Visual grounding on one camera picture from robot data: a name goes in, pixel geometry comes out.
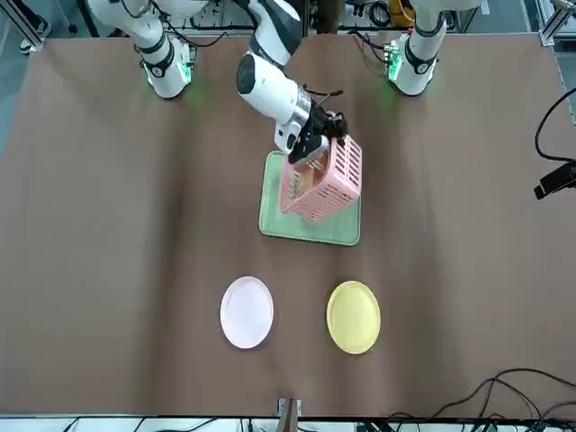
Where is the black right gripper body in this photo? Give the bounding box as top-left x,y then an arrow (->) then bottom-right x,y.
305,107 -> 351,145

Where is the black desk cable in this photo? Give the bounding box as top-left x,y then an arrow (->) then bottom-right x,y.
386,367 -> 576,422

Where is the small pink slotted basket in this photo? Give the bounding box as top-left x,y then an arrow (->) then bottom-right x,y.
278,134 -> 365,222

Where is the green rectangular tray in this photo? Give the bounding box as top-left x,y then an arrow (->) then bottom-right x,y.
258,150 -> 363,248

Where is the white round plate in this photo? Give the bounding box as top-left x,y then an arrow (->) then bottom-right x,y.
219,274 -> 275,348

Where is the black side camera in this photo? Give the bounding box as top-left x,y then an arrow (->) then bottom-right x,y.
534,160 -> 576,200

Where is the brown jacket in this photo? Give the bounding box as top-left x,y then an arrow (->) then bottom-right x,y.
310,0 -> 344,35

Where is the yellow round plate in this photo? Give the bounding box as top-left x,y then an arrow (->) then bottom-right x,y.
326,280 -> 382,356

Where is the black camera cable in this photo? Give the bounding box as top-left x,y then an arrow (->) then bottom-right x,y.
534,87 -> 576,164

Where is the aluminium frame post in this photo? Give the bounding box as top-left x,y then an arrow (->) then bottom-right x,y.
275,397 -> 303,432
537,0 -> 576,46

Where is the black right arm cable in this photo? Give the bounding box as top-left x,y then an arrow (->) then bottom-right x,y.
299,81 -> 346,109

